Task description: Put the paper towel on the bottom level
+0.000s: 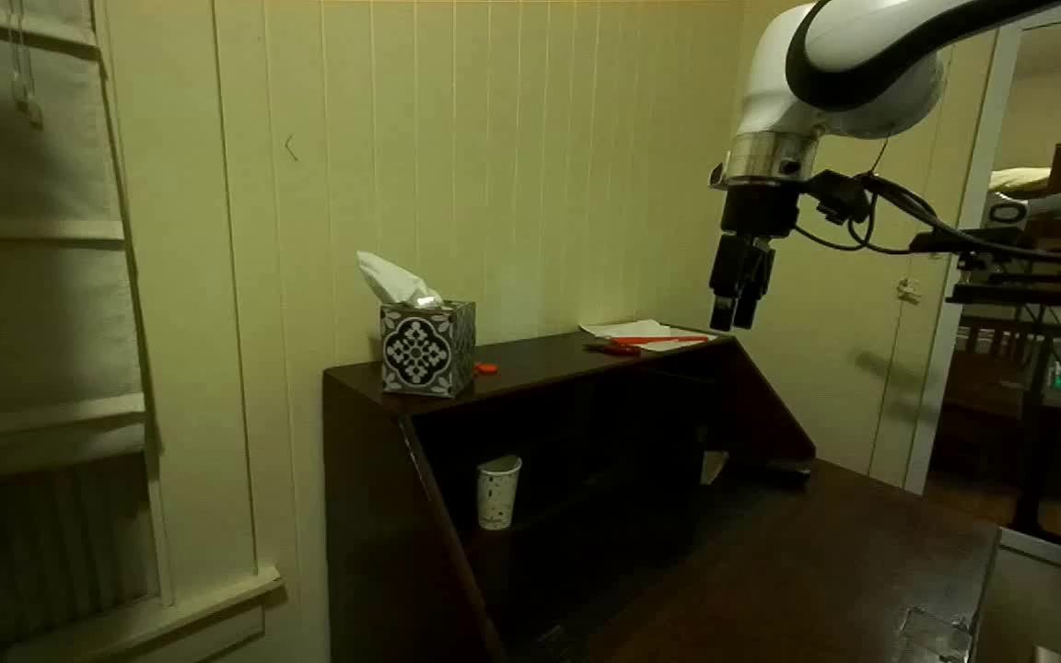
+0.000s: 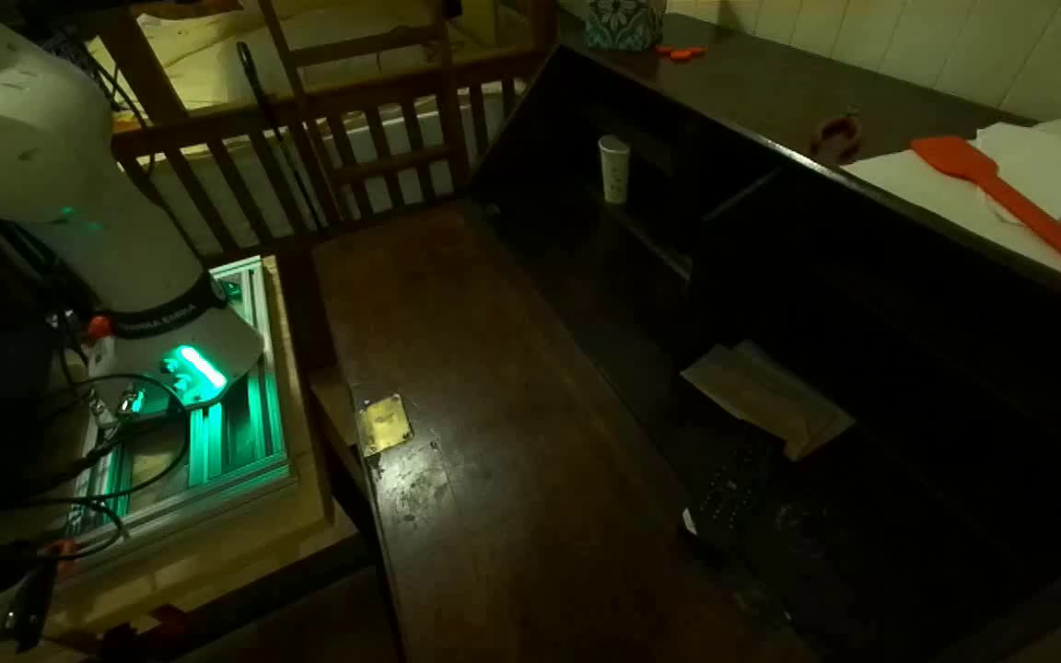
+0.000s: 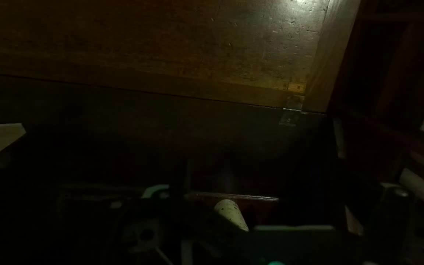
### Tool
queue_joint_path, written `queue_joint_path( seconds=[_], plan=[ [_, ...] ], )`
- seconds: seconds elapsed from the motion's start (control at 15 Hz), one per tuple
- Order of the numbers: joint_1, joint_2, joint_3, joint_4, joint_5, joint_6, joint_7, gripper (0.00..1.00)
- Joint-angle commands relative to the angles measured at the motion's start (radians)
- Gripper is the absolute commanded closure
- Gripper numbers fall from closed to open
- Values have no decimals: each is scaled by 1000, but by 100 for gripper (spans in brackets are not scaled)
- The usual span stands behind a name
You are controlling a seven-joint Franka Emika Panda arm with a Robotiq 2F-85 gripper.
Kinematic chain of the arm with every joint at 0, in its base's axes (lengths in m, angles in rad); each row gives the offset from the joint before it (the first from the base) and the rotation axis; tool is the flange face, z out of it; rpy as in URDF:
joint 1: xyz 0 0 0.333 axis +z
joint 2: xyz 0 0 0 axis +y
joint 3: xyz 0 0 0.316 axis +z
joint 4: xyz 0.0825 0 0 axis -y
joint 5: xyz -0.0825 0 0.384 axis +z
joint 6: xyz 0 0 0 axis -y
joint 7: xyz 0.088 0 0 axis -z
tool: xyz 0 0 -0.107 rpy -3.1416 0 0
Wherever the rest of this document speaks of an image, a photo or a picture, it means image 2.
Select dark wooden secretary desk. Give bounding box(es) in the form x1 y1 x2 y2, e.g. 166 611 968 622
278 13 1061 663

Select white paper towel sheet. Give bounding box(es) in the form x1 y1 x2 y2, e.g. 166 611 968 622
840 118 1061 300

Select patterned teal container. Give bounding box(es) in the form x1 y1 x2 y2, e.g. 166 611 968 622
580 0 668 57

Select folded beige paper napkin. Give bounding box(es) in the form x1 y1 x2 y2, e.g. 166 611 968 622
679 338 860 465

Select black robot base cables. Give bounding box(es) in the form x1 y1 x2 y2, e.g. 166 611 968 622
0 366 192 584

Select wooden slatted railing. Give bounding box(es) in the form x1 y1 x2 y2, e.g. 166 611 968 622
84 0 563 262

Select orange silicone spatula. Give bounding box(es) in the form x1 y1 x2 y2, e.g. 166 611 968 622
907 132 1061 300

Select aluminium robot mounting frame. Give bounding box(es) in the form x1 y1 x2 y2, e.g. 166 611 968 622
57 251 300 547

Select black clamp with orange grip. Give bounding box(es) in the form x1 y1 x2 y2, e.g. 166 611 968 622
0 540 83 657

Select brass lock plate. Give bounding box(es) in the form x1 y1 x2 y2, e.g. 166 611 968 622
355 391 417 460

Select small white cup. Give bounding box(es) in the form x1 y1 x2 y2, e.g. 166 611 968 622
592 132 634 207

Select dark ring-shaped object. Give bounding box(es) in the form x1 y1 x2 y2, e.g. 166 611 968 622
812 115 866 168

